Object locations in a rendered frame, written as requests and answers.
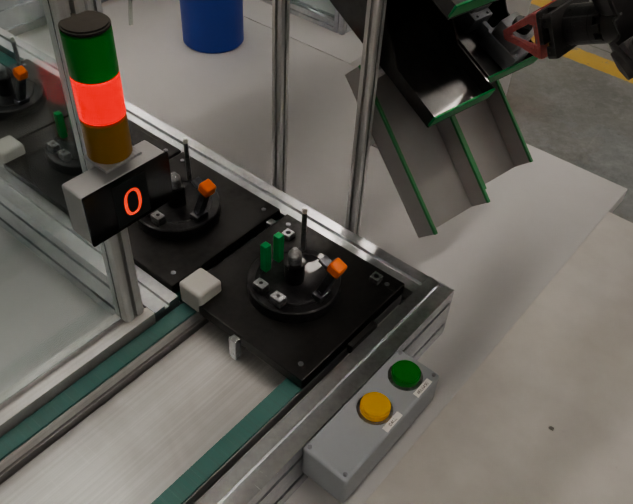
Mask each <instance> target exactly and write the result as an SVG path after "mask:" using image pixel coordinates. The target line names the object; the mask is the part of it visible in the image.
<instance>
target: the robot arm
mask: <svg viewBox="0 0 633 504"><path fill-rule="evenodd" d="M527 24H529V25H533V30H534V37H535V44H534V43H532V42H529V41H526V40H524V39H521V38H519V37H516V36H514V35H513V32H515V31H516V30H518V29H520V28H522V27H524V26H526V25H527ZM503 35H504V39H505V40H506V41H508V42H511V43H513V44H515V45H517V46H519V47H521V48H523V49H524V50H526V51H527V52H529V53H530V54H532V55H533V56H535V57H536V58H538V59H544V58H546V57H547V56H548V58H549V59H559V58H560V57H562V56H563V55H564V54H566V53H567V52H569V51H570V50H572V49H573V48H574V47H576V46H577V45H589V44H607V43H609V46H610V48H611V50H612V53H611V56H612V58H613V60H614V62H615V64H616V66H617V68H618V70H619V71H620V72H621V73H622V74H623V75H624V76H625V77H626V79H628V80H630V79H632V78H633V0H592V2H589V0H553V1H551V2H550V3H548V4H546V5H544V6H543V7H541V8H539V9H538V10H536V11H534V12H533V13H531V14H529V15H527V16H526V17H525V18H523V19H522V20H520V21H518V22H516V23H515V24H513V25H511V26H510V27H508V28H506V29H504V30H503ZM548 42H549V46H548Z"/></svg>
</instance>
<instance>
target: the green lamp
mask: <svg viewBox="0 0 633 504"><path fill-rule="evenodd" d="M59 32H60V36H61V41H62V45H63V50H64V54H65V59H66V63H67V68H68V72H69V76H70V77H71V79H73V80H74V81H76V82H79V83H83V84H99V83H104V82H107V81H109V80H111V79H113V78H114V77H115V76H116V75H117V74H118V72H119V65H118V59H117V53H116V47H115V41H114V35H113V29H112V25H111V26H110V28H109V29H108V30H107V31H106V32H104V33H103V34H101V35H98V36H94V37H89V38H75V37H70V36H68V35H65V34H64V33H62V32H61V31H60V30H59Z"/></svg>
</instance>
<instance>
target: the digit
mask: <svg viewBox="0 0 633 504"><path fill-rule="evenodd" d="M111 190H112V195H113V199H114V204H115V209H116V214H117V219H118V224H119V229H120V228H122V227H123V226H125V225H127V224H128V223H130V222H131V221H133V220H135V219H136V218H138V217H140V216H141V215H143V214H144V213H146V212H148V211H149V210H151V205H150V199H149V193H148V186H147V180H146V174H145V170H144V171H142V172H140V173H139V174H137V175H135V176H133V177H132V178H130V179H128V180H126V181H125V182H123V183H121V184H119V185H118V186H116V187H114V188H112V189H111Z"/></svg>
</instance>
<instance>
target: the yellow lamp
mask: <svg viewBox="0 0 633 504"><path fill-rule="evenodd" d="M79 121H80V125H81V130H82V134H83V139H84V143H85V147H86V152H87V156H88V158H89V159H90V160H92V161H93V162H96V163H99V164H115V163H118V162H121V161H123V160H125V159H126V158H128V157H129V156H130V155H131V153H132V142H131V136H130V130H129V124H128V118H127V113H126V114H125V116H124V117H123V118H122V119H121V120H120V121H118V122H116V123H114V124H111V125H107V126H92V125H88V124H86V123H84V122H82V121H81V120H80V119H79Z"/></svg>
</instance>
